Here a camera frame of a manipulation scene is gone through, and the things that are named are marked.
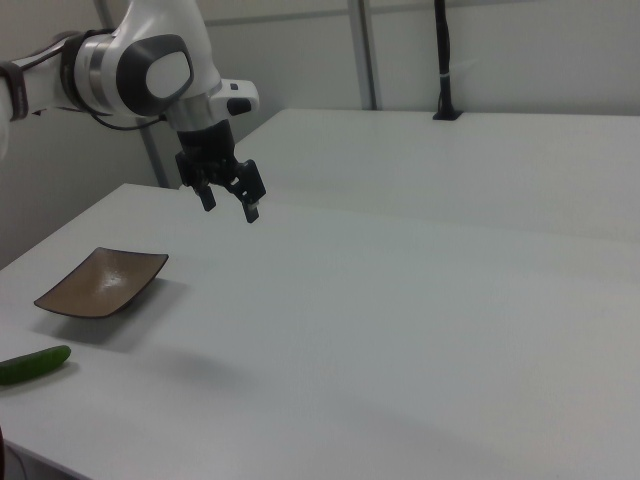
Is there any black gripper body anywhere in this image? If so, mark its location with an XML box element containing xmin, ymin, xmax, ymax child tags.
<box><xmin>174</xmin><ymin>121</ymin><xmax>242</xmax><ymax>192</ymax></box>

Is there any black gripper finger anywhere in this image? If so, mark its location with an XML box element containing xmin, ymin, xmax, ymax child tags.
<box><xmin>225</xmin><ymin>159</ymin><xmax>266</xmax><ymax>225</ymax></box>
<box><xmin>196</xmin><ymin>181</ymin><xmax>218</xmax><ymax>213</ymax></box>

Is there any green cucumber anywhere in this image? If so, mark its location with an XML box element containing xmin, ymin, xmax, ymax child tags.
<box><xmin>0</xmin><ymin>344</ymin><xmax>72</xmax><ymax>387</ymax></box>

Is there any brown square ceramic plate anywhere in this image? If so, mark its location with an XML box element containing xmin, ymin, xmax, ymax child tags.
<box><xmin>33</xmin><ymin>246</ymin><xmax>170</xmax><ymax>320</ymax></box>

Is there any black pole with base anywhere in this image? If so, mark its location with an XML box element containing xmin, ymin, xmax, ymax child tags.
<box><xmin>431</xmin><ymin>0</ymin><xmax>464</xmax><ymax>123</ymax></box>

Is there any grey partition rail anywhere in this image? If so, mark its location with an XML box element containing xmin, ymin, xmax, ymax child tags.
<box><xmin>203</xmin><ymin>0</ymin><xmax>640</xmax><ymax>27</ymax></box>

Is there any dark arm strap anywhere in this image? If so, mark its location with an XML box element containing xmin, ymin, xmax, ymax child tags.
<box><xmin>0</xmin><ymin>60</ymin><xmax>32</xmax><ymax>122</ymax></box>

